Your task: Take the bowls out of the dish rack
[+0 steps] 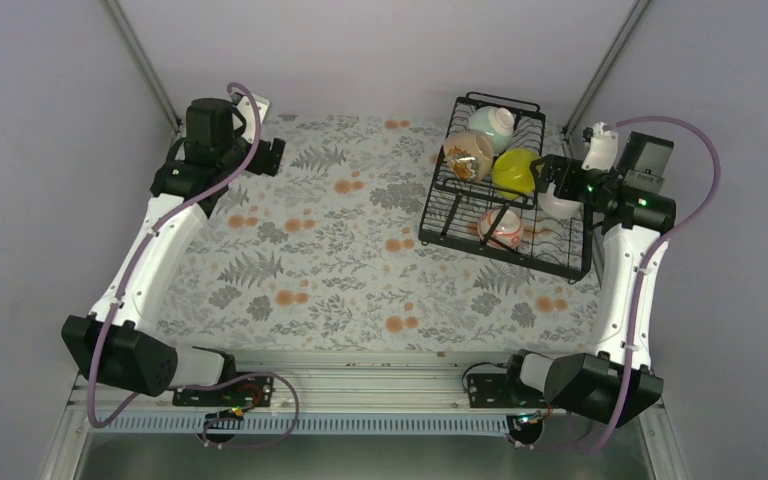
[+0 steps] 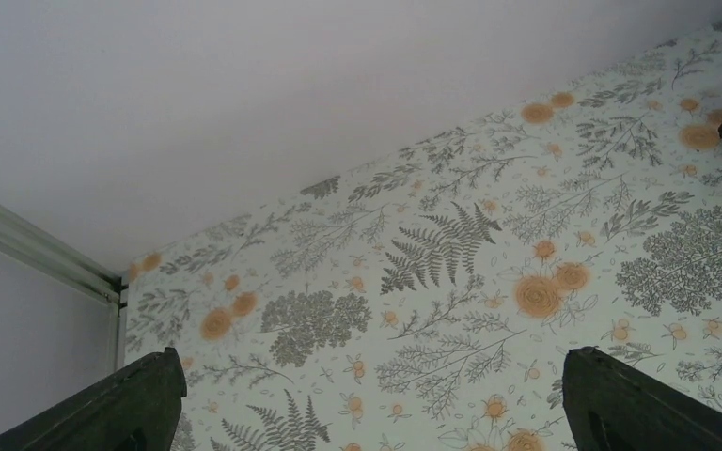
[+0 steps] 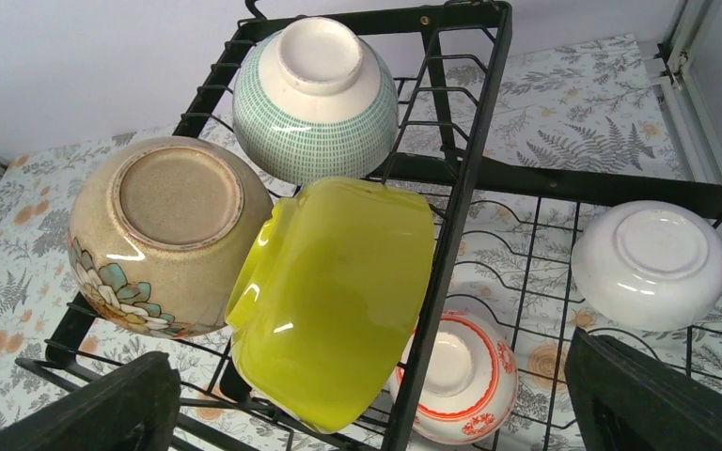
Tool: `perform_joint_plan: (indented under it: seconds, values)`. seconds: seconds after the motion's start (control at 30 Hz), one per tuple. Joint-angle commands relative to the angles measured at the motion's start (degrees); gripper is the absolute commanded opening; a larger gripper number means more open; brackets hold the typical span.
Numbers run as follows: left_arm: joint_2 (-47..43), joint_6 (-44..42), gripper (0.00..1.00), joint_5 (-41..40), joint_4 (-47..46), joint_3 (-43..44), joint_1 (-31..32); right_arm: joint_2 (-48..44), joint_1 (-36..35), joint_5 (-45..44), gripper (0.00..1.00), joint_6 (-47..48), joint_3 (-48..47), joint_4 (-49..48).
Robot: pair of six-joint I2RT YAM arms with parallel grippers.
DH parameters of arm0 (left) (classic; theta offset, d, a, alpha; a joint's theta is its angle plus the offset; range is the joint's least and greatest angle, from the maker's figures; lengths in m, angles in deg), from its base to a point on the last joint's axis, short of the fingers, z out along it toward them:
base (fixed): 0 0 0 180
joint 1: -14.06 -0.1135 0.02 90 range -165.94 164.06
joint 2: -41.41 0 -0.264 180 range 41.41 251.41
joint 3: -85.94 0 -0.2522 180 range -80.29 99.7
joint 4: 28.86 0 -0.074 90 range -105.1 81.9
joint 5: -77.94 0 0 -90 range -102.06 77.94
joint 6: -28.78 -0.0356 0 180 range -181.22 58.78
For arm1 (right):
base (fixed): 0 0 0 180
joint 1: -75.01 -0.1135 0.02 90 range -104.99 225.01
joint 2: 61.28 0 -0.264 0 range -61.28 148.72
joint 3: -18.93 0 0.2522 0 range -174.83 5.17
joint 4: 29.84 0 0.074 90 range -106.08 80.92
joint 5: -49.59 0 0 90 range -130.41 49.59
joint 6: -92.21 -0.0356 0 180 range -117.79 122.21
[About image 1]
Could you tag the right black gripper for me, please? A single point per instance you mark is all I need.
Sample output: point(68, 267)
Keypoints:
point(553, 163)

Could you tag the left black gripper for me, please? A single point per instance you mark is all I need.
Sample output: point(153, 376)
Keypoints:
point(258, 165)

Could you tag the yellow-green bowl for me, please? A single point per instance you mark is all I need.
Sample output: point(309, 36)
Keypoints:
point(511, 173)

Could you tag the pale green bowl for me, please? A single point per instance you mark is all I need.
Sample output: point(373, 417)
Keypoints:
point(497, 123)

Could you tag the beige patterned bowl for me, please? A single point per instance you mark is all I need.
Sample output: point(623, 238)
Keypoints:
point(469, 154)

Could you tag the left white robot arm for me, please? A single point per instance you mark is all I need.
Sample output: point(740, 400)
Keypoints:
point(118, 343)

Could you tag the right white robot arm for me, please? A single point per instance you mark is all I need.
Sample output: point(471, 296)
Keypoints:
point(611, 381)

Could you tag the red white patterned bowl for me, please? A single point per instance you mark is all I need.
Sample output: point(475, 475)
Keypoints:
point(502, 229)

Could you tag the floral table mat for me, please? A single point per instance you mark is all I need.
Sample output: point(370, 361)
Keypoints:
point(326, 255)

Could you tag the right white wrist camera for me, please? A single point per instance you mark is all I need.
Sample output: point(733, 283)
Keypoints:
point(602, 143)

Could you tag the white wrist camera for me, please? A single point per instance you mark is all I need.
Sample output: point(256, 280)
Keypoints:
point(246, 109)
point(602, 143)

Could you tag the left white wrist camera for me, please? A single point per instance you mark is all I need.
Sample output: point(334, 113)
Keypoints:
point(246, 109)

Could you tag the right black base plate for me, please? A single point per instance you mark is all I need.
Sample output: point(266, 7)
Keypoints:
point(490, 386)

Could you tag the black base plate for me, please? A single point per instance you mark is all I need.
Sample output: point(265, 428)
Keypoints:
point(490, 386)
point(255, 392)

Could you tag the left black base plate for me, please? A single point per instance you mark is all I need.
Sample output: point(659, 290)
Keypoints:
point(255, 392)

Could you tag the aluminium mounting rail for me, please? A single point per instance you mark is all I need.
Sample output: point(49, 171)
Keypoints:
point(329, 393)

